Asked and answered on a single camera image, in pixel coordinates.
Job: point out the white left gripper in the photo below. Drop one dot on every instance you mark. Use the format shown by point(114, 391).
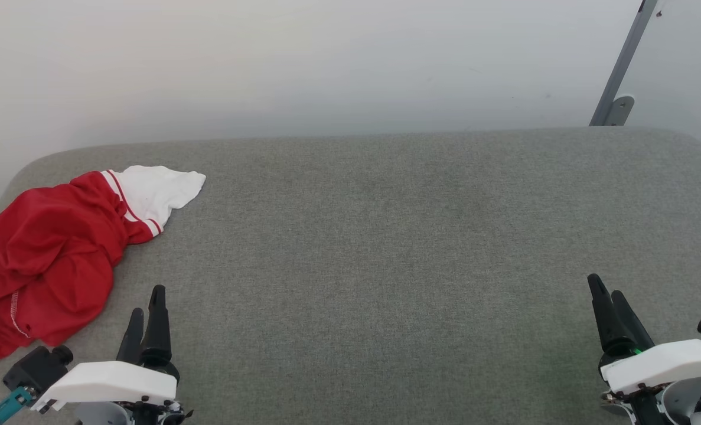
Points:
point(114, 382)

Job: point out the grey metal pole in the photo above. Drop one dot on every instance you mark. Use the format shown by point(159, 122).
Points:
point(625, 59)

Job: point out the grey metal pole bracket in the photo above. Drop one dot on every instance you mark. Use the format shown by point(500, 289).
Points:
point(623, 109)

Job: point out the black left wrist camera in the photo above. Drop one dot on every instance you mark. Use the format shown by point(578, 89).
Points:
point(37, 370)

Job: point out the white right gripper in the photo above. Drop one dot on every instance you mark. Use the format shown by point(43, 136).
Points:
point(663, 361)

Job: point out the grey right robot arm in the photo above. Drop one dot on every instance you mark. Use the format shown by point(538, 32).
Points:
point(684, 396)

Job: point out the red and white garment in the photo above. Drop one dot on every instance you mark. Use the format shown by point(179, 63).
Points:
point(49, 260)

